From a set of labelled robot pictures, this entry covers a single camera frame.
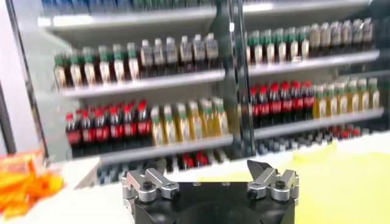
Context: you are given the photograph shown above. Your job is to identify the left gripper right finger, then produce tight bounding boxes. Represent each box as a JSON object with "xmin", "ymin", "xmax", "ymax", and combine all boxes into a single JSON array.
[{"xmin": 246, "ymin": 159, "xmax": 299, "ymax": 202}]

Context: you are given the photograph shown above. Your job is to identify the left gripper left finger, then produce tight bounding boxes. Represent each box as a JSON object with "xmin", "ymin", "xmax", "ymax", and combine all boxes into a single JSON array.
[{"xmin": 121, "ymin": 158, "xmax": 180, "ymax": 204}]

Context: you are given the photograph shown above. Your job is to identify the light green t-shirt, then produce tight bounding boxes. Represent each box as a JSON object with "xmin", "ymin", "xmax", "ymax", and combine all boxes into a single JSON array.
[{"xmin": 197, "ymin": 141, "xmax": 390, "ymax": 224}]

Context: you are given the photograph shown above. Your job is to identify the yellow juice bottle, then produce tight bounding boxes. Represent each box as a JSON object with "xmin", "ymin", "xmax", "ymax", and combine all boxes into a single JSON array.
[
  {"xmin": 324, "ymin": 83, "xmax": 337, "ymax": 117},
  {"xmin": 199, "ymin": 99, "xmax": 216, "ymax": 138},
  {"xmin": 163, "ymin": 104, "xmax": 177, "ymax": 144},
  {"xmin": 367, "ymin": 77, "xmax": 380, "ymax": 110},
  {"xmin": 151, "ymin": 106, "xmax": 165, "ymax": 146},
  {"xmin": 357, "ymin": 78, "xmax": 369, "ymax": 112},
  {"xmin": 313, "ymin": 85, "xmax": 326, "ymax": 119},
  {"xmin": 335, "ymin": 82, "xmax": 348, "ymax": 116},
  {"xmin": 175, "ymin": 102, "xmax": 190, "ymax": 142},
  {"xmin": 213, "ymin": 97, "xmax": 230, "ymax": 136},
  {"xmin": 188, "ymin": 100, "xmax": 203, "ymax": 140},
  {"xmin": 347, "ymin": 80, "xmax": 359, "ymax": 114}
]

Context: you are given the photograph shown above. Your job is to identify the red cap cola bottle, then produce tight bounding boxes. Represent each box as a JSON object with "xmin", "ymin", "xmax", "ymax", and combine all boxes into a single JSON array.
[
  {"xmin": 269, "ymin": 82, "xmax": 282, "ymax": 125},
  {"xmin": 136, "ymin": 100, "xmax": 152, "ymax": 145},
  {"xmin": 65, "ymin": 112, "xmax": 80, "ymax": 153},
  {"xmin": 122, "ymin": 105, "xmax": 138, "ymax": 147},
  {"xmin": 302, "ymin": 80, "xmax": 315, "ymax": 119},
  {"xmin": 291, "ymin": 80, "xmax": 304, "ymax": 121},
  {"xmin": 258, "ymin": 85, "xmax": 271, "ymax": 127},
  {"xmin": 79, "ymin": 109, "xmax": 96, "ymax": 152},
  {"xmin": 94, "ymin": 108, "xmax": 110, "ymax": 150},
  {"xmin": 280, "ymin": 81, "xmax": 293, "ymax": 122},
  {"xmin": 249, "ymin": 86, "xmax": 260, "ymax": 128},
  {"xmin": 108, "ymin": 106, "xmax": 124, "ymax": 149}
]

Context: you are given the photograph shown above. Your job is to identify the beverage shelf unit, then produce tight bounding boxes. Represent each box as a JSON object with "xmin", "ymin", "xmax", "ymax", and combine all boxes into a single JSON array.
[
  {"xmin": 231, "ymin": 0, "xmax": 390, "ymax": 156},
  {"xmin": 12, "ymin": 0, "xmax": 241, "ymax": 183}
]

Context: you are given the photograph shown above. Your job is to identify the crumpled orange cloth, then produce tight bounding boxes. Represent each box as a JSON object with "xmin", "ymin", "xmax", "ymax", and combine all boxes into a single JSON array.
[{"xmin": 0, "ymin": 152, "xmax": 65, "ymax": 220}]

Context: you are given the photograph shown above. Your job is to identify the orange and white box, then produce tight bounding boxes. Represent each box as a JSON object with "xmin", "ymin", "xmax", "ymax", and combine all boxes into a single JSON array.
[{"xmin": 0, "ymin": 151, "xmax": 45, "ymax": 174}]

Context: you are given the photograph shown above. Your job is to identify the white cap blue label bottle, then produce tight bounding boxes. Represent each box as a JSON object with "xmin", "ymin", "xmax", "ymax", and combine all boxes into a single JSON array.
[
  {"xmin": 179, "ymin": 35, "xmax": 193, "ymax": 74},
  {"xmin": 341, "ymin": 19, "xmax": 353, "ymax": 52},
  {"xmin": 165, "ymin": 37, "xmax": 179, "ymax": 75},
  {"xmin": 362, "ymin": 17, "xmax": 374, "ymax": 49},
  {"xmin": 192, "ymin": 33, "xmax": 207, "ymax": 72},
  {"xmin": 330, "ymin": 21, "xmax": 342, "ymax": 54},
  {"xmin": 140, "ymin": 39, "xmax": 154, "ymax": 79},
  {"xmin": 352, "ymin": 18, "xmax": 364, "ymax": 51},
  {"xmin": 153, "ymin": 38, "xmax": 166, "ymax": 77},
  {"xmin": 204, "ymin": 32, "xmax": 219, "ymax": 70}
]

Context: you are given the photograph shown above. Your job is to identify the white cap beige label bottle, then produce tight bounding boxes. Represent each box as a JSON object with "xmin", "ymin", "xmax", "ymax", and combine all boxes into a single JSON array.
[
  {"xmin": 308, "ymin": 23, "xmax": 321, "ymax": 57},
  {"xmin": 319, "ymin": 22, "xmax": 332, "ymax": 55}
]

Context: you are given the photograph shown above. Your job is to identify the black slanted frame post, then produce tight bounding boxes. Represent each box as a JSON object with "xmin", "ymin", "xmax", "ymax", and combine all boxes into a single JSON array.
[{"xmin": 5, "ymin": 0, "xmax": 50, "ymax": 159}]

